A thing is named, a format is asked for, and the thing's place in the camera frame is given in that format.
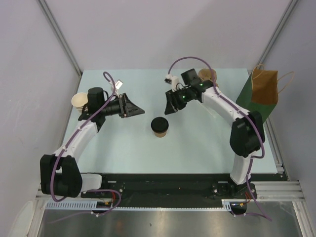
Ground green brown paper bag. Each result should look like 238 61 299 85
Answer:
235 64 296 124

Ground black plastic cup lid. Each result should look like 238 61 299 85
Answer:
151 117 169 133

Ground aluminium frame post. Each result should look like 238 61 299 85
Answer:
257 0 300 65
37 0 83 78

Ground brown pulp cup carrier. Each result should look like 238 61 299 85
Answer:
198 68 219 87

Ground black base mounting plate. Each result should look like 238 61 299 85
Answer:
79 172 288 208

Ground right aluminium frame post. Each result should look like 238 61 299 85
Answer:
257 0 300 65

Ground left aluminium frame post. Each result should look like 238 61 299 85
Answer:
37 0 83 78

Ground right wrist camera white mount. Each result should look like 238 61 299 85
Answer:
164 74 179 91

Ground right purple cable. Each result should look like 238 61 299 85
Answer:
167 56 272 222

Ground white slotted cable duct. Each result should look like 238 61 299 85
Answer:
45 199 262 212

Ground single brown paper cup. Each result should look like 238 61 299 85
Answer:
153 129 167 138

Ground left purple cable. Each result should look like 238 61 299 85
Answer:
48 71 123 224

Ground aluminium rail bottom right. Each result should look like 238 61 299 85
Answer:
254 181 305 201

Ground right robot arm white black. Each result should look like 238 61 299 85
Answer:
164 69 265 198

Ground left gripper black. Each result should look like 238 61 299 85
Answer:
100 93 145 119

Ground stack of paper cups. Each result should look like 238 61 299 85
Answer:
71 92 88 114

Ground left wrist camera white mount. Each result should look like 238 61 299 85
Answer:
109 80 123 96

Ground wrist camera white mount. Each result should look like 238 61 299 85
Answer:
164 74 179 91
109 80 123 96

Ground white wrapped straw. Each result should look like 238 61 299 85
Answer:
206 108 217 118

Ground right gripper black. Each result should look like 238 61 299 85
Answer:
165 87 193 115

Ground purple cable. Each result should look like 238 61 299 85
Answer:
48 71 123 224
167 56 272 222

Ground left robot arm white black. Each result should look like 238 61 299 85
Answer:
40 87 145 201

